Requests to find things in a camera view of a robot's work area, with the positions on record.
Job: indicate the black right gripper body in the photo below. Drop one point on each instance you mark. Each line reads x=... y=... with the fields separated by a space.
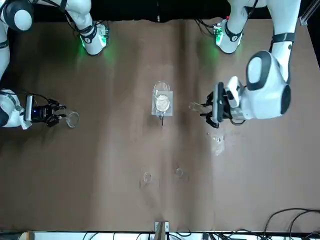
x=40 y=113

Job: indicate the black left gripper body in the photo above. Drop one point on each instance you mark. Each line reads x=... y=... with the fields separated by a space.
x=220 y=102

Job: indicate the clear glass graduated cylinder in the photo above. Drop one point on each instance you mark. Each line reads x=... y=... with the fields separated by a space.
x=197 y=106

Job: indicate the clear glass conical flask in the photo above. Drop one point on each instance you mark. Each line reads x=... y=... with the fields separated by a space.
x=73 y=120

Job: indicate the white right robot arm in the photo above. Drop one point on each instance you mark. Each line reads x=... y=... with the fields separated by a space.
x=87 y=37

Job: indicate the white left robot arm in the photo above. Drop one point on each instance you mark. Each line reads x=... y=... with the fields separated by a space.
x=270 y=95

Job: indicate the large clear glass beaker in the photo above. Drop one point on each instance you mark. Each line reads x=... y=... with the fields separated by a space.
x=162 y=87

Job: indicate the small clear glass beaker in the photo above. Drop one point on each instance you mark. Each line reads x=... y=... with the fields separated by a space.
x=179 y=172
x=147 y=176

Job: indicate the aluminium frame post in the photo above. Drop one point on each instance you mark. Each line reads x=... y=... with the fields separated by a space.
x=306 y=12
x=161 y=230

